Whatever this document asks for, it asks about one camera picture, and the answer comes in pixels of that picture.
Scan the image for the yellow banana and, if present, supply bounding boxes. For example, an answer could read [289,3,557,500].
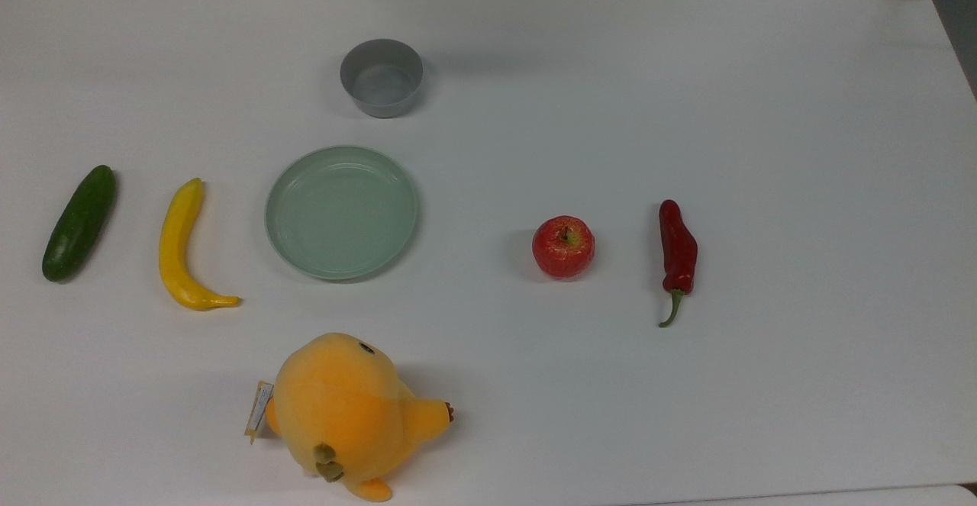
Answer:
[158,178,243,311]

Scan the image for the orange plush toy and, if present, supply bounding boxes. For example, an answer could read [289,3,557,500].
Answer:
[244,332,456,504]

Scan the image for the small grey bowl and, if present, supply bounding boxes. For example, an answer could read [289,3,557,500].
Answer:
[340,38,424,119]

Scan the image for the pale green plate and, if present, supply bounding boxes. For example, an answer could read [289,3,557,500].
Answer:
[264,145,420,282]

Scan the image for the green cucumber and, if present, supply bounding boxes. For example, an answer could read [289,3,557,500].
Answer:
[41,165,118,283]

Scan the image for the red chili pepper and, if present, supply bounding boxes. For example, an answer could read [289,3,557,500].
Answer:
[658,199,699,329]

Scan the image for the red apple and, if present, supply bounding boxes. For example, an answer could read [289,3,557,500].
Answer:
[531,215,596,280]

